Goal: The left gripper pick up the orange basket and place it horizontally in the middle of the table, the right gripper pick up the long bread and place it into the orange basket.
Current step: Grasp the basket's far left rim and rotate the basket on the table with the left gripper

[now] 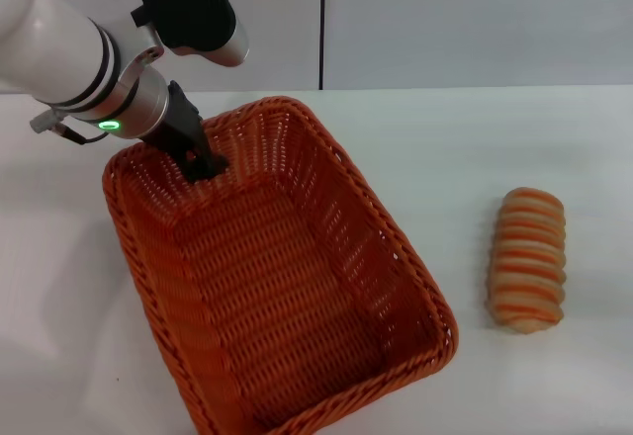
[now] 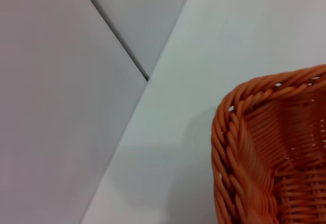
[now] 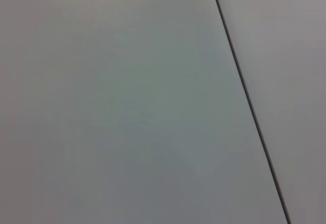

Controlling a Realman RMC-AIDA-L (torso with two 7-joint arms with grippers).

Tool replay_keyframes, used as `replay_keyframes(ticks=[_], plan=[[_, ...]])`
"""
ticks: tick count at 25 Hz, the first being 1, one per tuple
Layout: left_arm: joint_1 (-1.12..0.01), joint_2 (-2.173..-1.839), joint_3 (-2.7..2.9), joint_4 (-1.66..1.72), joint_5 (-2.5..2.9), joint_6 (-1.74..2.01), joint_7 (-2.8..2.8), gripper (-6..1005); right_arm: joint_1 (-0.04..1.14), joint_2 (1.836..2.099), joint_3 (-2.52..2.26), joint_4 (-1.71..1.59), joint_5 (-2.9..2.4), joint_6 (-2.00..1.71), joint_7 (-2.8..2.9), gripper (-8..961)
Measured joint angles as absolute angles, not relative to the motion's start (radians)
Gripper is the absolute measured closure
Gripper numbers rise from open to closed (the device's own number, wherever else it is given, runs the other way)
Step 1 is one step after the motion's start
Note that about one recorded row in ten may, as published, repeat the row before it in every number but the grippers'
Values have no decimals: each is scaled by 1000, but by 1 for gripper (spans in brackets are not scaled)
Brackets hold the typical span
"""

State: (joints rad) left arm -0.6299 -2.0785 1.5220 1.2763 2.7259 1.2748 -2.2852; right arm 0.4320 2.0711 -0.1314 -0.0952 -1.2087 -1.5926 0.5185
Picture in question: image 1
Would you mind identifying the black left wrist camera housing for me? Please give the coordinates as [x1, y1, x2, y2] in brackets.
[128, 0, 251, 68]

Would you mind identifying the orange woven plastic basket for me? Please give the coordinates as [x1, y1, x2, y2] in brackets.
[102, 95, 461, 435]

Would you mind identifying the orange striped bread loaf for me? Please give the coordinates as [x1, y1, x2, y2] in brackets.
[484, 186, 568, 334]

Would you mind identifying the left arm wrist cable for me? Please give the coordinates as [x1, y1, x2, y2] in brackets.
[30, 110, 108, 145]

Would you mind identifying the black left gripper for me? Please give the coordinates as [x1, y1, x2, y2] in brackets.
[141, 79, 230, 185]

